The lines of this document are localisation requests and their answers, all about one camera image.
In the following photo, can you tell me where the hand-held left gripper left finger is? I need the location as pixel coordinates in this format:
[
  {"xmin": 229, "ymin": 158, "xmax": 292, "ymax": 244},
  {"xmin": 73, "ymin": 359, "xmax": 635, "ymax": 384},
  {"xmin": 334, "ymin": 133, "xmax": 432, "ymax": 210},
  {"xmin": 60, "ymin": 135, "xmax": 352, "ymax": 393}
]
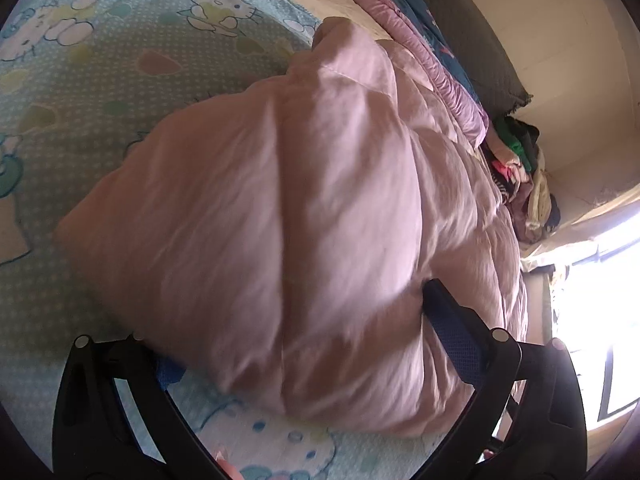
[{"xmin": 51, "ymin": 332, "xmax": 232, "ymax": 480}]

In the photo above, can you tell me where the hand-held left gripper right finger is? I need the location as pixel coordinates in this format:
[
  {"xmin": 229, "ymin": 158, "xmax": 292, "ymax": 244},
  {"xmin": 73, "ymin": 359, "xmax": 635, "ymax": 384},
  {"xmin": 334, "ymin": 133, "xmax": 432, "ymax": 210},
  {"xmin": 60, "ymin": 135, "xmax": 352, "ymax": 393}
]
[{"xmin": 410, "ymin": 278, "xmax": 587, "ymax": 480}]

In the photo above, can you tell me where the pink quilted comforter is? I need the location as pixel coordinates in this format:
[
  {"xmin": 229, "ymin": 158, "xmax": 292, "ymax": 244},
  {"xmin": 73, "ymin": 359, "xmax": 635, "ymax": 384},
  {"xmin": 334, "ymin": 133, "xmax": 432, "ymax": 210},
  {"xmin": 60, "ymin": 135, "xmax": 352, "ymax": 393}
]
[{"xmin": 54, "ymin": 16, "xmax": 531, "ymax": 439}]

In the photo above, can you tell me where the pile of mixed clothes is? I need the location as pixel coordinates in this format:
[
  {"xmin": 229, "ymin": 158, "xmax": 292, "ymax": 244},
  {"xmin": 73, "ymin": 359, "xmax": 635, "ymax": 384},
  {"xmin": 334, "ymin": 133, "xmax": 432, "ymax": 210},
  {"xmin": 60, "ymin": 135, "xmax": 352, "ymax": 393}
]
[{"xmin": 479, "ymin": 114, "xmax": 564, "ymax": 247}]

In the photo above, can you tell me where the cream curtain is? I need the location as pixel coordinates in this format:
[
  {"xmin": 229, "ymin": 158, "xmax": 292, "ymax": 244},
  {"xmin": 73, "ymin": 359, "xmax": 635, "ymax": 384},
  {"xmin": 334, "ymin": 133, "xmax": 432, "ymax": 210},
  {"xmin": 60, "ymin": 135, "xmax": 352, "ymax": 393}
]
[{"xmin": 519, "ymin": 199, "xmax": 637, "ymax": 275}]

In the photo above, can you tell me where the bright window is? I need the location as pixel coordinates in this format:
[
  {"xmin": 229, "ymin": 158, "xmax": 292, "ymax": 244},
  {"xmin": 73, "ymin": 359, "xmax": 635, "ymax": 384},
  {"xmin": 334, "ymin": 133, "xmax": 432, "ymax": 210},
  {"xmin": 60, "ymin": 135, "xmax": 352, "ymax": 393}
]
[{"xmin": 549, "ymin": 212, "xmax": 640, "ymax": 423}]

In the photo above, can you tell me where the blue cartoon printed bedsheet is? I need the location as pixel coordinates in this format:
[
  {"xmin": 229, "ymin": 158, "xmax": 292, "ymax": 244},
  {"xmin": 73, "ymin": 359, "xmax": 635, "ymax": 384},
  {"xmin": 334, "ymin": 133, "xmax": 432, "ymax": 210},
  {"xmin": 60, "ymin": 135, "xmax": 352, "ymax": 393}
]
[{"xmin": 0, "ymin": 0, "xmax": 453, "ymax": 480}]

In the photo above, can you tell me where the dark blue floral quilt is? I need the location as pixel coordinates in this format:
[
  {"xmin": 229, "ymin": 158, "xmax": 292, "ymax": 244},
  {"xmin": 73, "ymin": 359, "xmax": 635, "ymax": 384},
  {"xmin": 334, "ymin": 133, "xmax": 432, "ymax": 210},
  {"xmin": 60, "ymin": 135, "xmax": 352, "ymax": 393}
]
[{"xmin": 305, "ymin": 0, "xmax": 492, "ymax": 147}]

